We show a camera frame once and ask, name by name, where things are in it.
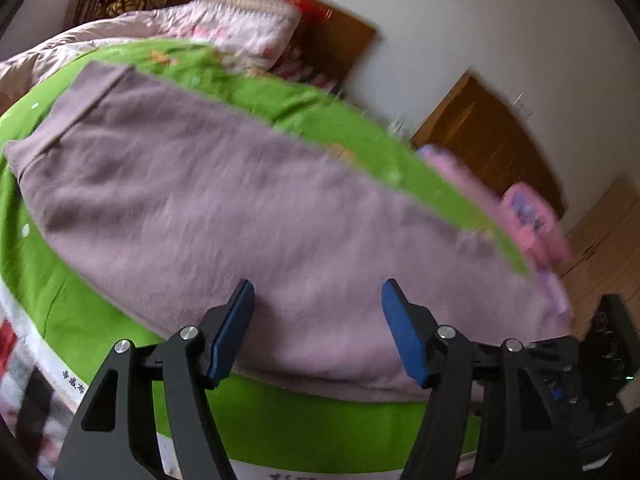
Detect lilac knit pants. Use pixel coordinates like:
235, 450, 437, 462
3, 62, 568, 402

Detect green cartoon bed sheet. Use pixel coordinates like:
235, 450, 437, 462
1, 40, 528, 479

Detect pink pillow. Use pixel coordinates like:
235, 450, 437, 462
499, 182, 570, 269

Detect wooden headboard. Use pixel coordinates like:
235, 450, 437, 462
166, 0, 378, 84

